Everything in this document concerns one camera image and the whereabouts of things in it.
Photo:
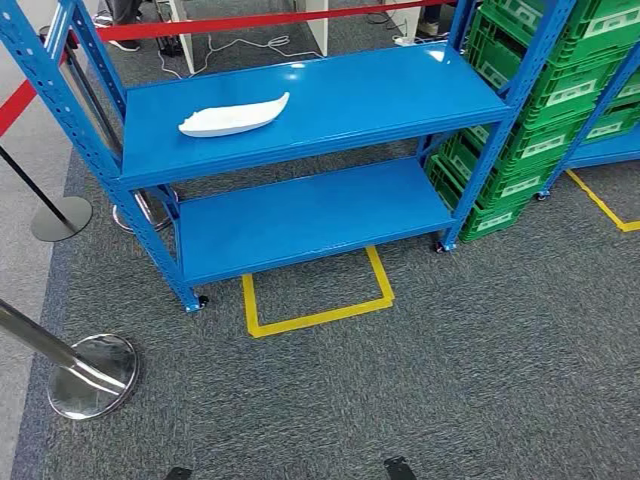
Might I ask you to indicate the white curved plastic part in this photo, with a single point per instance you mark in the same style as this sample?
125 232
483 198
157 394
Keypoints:
230 119

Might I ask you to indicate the blue metal shelf rack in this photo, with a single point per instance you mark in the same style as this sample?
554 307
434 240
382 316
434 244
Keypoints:
605 149
324 93

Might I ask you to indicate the white desk panel leg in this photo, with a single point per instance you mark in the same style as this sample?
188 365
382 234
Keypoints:
404 16
317 26
181 33

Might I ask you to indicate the white power strip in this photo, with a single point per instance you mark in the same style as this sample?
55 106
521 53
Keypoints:
404 40

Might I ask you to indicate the robot's black right foot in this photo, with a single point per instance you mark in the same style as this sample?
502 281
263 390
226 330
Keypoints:
398 469

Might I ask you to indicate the robot's black foot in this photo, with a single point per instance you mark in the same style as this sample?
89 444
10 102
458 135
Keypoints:
398 469
177 474

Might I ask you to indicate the person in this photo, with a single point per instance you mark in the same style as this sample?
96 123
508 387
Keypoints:
122 10
429 28

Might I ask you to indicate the red barrier belt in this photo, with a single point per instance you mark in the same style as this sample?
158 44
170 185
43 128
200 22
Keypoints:
200 26

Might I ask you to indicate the robot's black left foot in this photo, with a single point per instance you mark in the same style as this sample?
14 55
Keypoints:
177 474

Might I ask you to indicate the black stanchion post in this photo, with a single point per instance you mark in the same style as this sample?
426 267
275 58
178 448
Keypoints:
65 218

